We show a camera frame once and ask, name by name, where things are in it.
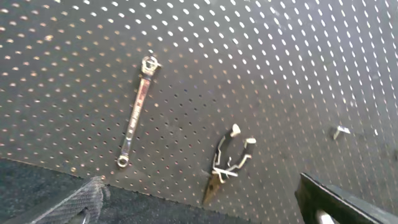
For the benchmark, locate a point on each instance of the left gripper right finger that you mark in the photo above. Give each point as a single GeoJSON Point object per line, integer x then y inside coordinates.
{"type": "Point", "coordinates": [342, 205]}

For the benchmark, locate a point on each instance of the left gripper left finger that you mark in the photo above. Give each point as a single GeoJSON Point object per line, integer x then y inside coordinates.
{"type": "Point", "coordinates": [81, 202]}

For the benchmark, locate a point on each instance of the wrench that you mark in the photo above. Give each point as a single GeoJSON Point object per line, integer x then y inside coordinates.
{"type": "Point", "coordinates": [138, 105]}

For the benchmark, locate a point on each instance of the black pegboard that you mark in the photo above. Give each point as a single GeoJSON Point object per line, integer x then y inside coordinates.
{"type": "Point", "coordinates": [248, 77]}

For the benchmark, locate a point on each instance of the metal hook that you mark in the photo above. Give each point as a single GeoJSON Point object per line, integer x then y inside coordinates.
{"type": "Point", "coordinates": [156, 64]}
{"type": "Point", "coordinates": [225, 172]}
{"type": "Point", "coordinates": [341, 130]}

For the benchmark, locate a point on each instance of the black and white pliers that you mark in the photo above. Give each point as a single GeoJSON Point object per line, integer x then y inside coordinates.
{"type": "Point", "coordinates": [222, 149]}

